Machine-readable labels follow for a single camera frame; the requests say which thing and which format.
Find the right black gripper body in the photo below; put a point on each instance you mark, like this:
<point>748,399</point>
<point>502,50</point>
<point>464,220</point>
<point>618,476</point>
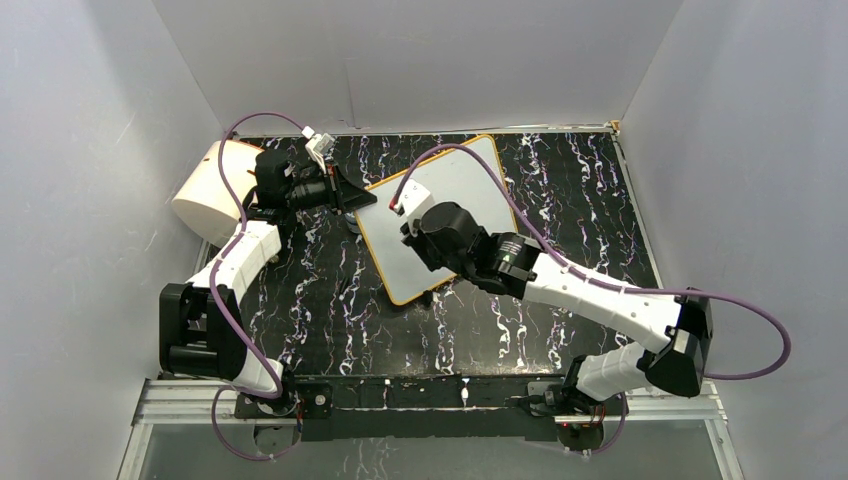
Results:
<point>432,258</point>

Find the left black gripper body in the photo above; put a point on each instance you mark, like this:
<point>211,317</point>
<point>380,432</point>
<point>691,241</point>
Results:
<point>317,193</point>

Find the yellow framed whiteboard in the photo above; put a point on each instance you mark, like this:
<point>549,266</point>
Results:
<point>467,186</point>

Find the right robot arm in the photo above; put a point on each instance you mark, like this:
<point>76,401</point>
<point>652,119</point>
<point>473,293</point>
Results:
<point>670,336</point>

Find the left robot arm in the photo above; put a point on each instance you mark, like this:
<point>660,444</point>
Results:
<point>245,201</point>

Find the cream cylindrical box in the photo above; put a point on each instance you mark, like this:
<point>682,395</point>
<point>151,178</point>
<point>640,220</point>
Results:
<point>203,202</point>

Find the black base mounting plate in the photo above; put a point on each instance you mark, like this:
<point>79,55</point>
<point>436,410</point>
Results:
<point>423,407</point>

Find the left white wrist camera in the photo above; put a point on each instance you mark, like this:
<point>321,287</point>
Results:
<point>318,146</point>

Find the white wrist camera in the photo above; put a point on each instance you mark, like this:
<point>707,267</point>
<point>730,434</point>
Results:
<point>318,146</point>
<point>411,204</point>

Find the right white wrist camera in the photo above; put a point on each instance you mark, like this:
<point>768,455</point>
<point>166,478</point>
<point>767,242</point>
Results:
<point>411,204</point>

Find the wire whiteboard stand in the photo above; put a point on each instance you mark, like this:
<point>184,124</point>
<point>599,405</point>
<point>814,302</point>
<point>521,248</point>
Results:
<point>427,299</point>

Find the aluminium frame rail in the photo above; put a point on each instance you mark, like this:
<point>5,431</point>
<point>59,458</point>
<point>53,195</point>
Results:
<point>179,432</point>

